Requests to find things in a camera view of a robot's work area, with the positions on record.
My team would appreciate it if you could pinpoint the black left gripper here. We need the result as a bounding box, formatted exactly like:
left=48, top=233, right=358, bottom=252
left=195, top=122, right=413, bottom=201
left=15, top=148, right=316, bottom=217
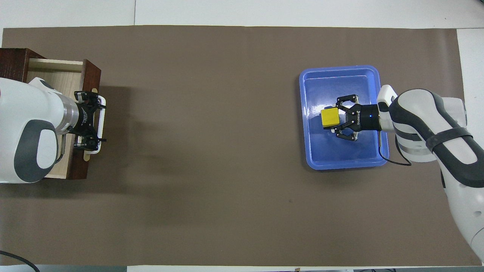
left=69, top=90, right=107, bottom=151

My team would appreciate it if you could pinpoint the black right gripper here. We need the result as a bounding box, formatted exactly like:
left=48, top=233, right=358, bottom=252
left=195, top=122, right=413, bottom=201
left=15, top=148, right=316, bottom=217
left=335, top=94, right=381, bottom=142

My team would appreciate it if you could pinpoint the yellow cube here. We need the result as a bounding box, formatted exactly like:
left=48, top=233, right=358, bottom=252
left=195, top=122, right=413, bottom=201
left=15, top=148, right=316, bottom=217
left=321, top=108, right=340, bottom=130

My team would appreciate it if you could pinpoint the wooden drawer with white handle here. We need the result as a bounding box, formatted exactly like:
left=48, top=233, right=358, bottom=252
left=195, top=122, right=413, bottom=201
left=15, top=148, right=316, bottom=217
left=25, top=59, right=107, bottom=180

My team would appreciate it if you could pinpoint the blue plastic tray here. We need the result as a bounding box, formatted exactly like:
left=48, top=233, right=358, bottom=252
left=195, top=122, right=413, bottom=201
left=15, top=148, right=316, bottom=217
left=299, top=65, right=389, bottom=171

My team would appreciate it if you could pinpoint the brown table mat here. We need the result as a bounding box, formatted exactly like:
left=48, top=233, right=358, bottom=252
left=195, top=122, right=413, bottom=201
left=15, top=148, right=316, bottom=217
left=0, top=25, right=482, bottom=267

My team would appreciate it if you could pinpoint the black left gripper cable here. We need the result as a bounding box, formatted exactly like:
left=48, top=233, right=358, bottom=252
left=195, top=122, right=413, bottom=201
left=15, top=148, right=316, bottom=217
left=0, top=250, right=40, bottom=272

